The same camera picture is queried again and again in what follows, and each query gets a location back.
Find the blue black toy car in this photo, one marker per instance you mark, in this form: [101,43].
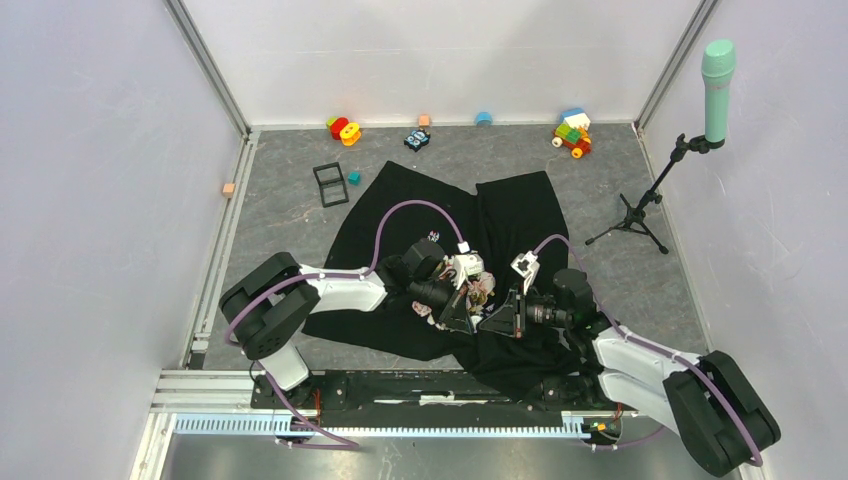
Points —
[417,139]

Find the white toothed cable strip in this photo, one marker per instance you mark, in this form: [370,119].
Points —
[285,425]

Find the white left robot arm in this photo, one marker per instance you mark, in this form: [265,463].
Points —
[267,307]

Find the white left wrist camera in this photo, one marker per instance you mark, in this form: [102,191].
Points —
[467,264]

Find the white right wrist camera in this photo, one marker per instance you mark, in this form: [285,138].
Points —
[526,265]

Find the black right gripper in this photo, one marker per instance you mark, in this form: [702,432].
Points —
[503,319]

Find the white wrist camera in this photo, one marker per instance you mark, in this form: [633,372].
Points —
[526,265]
[467,264]

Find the light blue arch block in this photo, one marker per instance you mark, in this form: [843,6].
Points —
[483,118]

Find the black floral t-shirt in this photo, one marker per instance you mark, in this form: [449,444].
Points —
[500,220]

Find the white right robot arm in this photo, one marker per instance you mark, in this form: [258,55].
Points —
[705,399]

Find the black microphone tripod stand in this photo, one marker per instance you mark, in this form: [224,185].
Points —
[634,218]

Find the black square display frame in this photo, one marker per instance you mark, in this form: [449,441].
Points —
[331,184]

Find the mint green microphone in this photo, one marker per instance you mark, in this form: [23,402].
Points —
[717,69]

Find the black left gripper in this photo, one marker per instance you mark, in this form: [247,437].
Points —
[454,313]

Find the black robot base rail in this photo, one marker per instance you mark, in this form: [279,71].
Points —
[443,398]

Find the red yellow toy rings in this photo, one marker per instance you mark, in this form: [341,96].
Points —
[346,129]

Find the colourful building block stack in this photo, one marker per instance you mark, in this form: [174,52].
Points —
[572,133]

